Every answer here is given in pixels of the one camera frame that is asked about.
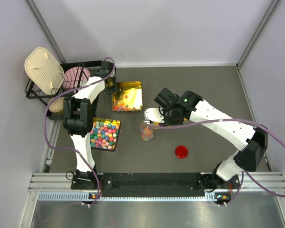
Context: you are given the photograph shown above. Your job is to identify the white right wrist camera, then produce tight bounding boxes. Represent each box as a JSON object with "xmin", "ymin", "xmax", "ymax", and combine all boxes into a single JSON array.
[{"xmin": 144, "ymin": 106, "xmax": 164, "ymax": 124}]

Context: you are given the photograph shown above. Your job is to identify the purple cable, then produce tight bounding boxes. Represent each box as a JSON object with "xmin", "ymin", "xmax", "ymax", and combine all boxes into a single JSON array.
[
  {"xmin": 143, "ymin": 118, "xmax": 285, "ymax": 207},
  {"xmin": 44, "ymin": 57, "xmax": 116, "ymax": 207}
]

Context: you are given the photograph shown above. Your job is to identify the beige ribbed tray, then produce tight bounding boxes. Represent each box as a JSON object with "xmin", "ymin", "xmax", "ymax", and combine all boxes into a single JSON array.
[{"xmin": 24, "ymin": 47, "xmax": 64, "ymax": 95}]

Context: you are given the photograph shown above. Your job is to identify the beige round bowl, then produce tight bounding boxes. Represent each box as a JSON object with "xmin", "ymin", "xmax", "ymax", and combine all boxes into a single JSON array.
[{"xmin": 48, "ymin": 97, "xmax": 64, "ymax": 115}]

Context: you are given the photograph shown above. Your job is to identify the tin with opaque star candies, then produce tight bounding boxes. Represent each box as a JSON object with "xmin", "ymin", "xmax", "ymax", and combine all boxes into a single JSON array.
[{"xmin": 90, "ymin": 117, "xmax": 121, "ymax": 152}]

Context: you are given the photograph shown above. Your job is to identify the black wire dish rack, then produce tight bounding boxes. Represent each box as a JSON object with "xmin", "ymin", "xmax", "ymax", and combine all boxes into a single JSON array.
[{"xmin": 25, "ymin": 60, "xmax": 103, "ymax": 121}]

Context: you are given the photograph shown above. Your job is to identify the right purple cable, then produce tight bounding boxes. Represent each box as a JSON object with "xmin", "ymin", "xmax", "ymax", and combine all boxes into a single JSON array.
[{"xmin": 143, "ymin": 118, "xmax": 285, "ymax": 207}]

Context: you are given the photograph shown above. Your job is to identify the aluminium frame rail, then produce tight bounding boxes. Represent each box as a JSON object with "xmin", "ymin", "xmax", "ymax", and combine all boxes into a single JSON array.
[{"xmin": 16, "ymin": 121, "xmax": 285, "ymax": 228}]

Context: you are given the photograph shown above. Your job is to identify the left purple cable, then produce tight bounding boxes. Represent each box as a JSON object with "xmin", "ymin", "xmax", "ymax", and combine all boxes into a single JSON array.
[{"xmin": 44, "ymin": 57, "xmax": 116, "ymax": 207}]

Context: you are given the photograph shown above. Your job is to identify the grey slotted cable duct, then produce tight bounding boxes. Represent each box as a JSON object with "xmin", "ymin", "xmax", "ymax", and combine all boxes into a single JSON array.
[{"xmin": 38, "ymin": 192, "xmax": 230, "ymax": 203}]

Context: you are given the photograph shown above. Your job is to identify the green tin translucent star candies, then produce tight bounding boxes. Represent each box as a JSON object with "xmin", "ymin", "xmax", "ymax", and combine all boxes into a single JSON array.
[{"xmin": 112, "ymin": 81, "xmax": 143, "ymax": 112}]

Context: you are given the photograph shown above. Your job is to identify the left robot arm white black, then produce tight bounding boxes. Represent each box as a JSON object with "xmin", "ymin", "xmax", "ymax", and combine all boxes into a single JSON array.
[{"xmin": 63, "ymin": 59, "xmax": 117, "ymax": 190}]

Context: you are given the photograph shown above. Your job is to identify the clear plastic cup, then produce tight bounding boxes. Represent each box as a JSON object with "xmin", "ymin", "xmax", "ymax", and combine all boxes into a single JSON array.
[{"xmin": 140, "ymin": 121, "xmax": 154, "ymax": 142}]

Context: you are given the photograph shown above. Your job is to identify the orange plastic scoop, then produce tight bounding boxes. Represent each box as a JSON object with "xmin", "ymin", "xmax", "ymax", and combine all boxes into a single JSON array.
[{"xmin": 149, "ymin": 121, "xmax": 162, "ymax": 126}]

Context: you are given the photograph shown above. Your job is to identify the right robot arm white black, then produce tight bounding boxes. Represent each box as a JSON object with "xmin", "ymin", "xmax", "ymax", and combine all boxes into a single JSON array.
[{"xmin": 144, "ymin": 88, "xmax": 268, "ymax": 189}]

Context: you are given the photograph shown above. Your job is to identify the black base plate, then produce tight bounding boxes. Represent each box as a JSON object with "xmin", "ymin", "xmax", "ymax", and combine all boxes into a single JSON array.
[{"xmin": 71, "ymin": 172, "xmax": 242, "ymax": 198}]

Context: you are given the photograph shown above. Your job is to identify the pink bowl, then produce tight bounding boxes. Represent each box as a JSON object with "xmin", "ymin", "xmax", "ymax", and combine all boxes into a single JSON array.
[{"xmin": 62, "ymin": 66, "xmax": 91, "ymax": 90}]

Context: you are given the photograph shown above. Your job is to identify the red round lid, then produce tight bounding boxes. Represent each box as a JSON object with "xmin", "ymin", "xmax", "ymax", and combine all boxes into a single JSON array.
[{"xmin": 175, "ymin": 146, "xmax": 188, "ymax": 159}]

